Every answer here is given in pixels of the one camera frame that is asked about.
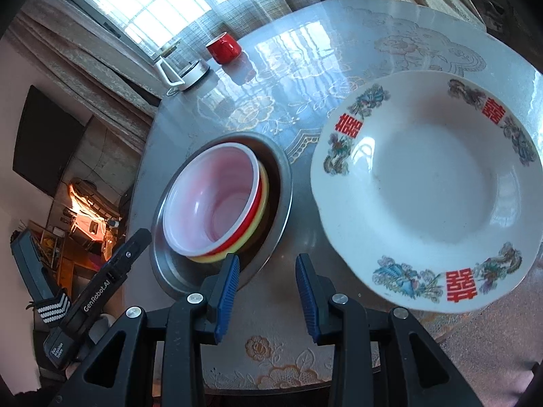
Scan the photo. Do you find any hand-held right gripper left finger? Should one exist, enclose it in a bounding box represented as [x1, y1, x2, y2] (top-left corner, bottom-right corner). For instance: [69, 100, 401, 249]
[49, 253, 241, 407]

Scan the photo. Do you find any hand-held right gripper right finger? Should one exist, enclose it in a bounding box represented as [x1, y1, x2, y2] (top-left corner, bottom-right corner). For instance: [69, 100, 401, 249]
[296, 253, 484, 407]

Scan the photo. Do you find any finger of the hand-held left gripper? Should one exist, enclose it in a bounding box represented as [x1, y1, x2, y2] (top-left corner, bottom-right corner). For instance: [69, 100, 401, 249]
[105, 228, 152, 281]

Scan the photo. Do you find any red plastic bowl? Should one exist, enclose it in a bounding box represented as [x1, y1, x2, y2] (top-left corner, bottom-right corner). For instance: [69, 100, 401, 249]
[162, 143, 261, 258]

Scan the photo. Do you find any yellow bowl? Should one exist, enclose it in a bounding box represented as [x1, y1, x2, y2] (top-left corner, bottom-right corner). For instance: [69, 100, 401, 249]
[187, 162, 270, 264]

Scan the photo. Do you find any stainless steel bowl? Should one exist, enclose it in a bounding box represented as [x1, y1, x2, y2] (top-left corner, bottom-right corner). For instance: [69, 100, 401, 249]
[150, 132, 294, 298]

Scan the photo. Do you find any large white red-print plate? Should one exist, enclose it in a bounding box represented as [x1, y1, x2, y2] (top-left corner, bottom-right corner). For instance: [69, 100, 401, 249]
[310, 70, 543, 315]

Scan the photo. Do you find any cluttered wooden cabinet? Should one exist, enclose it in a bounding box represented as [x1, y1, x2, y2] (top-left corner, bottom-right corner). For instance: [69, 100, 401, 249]
[27, 177, 126, 302]

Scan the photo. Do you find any white electric glass kettle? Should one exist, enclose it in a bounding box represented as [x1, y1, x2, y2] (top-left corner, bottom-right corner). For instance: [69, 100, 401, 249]
[153, 40, 212, 94]

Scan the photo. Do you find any red mug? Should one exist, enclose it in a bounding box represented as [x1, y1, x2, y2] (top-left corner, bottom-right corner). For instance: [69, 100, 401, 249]
[206, 32, 242, 64]

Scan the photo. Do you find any floral lace tablecloth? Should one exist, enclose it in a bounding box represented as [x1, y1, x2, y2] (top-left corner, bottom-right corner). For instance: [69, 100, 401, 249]
[122, 0, 543, 391]

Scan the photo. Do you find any large grid window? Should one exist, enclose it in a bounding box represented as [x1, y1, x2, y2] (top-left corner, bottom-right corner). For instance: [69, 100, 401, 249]
[44, 0, 272, 58]

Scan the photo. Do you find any sheer white curtain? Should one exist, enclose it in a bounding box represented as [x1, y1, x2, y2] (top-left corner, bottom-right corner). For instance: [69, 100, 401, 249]
[161, 0, 340, 66]

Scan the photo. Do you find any black wall television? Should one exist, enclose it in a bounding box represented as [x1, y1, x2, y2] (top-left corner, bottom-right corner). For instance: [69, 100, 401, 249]
[12, 85, 88, 198]

